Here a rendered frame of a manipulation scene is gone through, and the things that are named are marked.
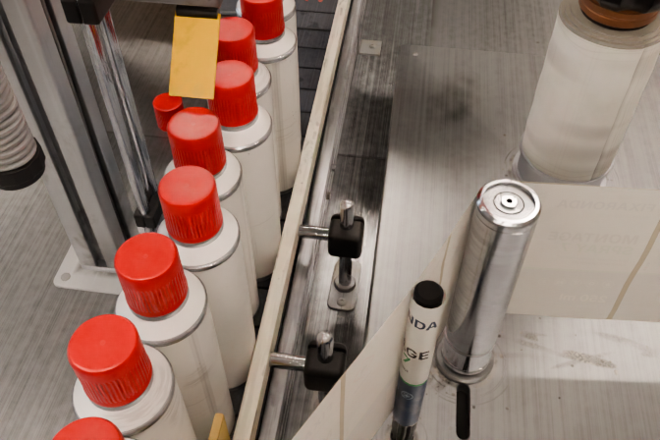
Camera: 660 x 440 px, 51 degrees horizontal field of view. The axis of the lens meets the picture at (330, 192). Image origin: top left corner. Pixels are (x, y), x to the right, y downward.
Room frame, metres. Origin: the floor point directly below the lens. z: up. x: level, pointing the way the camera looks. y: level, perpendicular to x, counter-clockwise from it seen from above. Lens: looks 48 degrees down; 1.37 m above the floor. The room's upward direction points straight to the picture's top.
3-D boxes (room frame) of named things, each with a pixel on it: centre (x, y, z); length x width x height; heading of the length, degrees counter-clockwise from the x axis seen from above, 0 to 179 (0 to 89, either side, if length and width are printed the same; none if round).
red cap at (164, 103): (0.60, 0.18, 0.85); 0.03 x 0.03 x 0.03
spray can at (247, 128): (0.37, 0.07, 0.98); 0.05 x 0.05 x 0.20
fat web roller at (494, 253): (0.27, -0.11, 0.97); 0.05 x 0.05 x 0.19
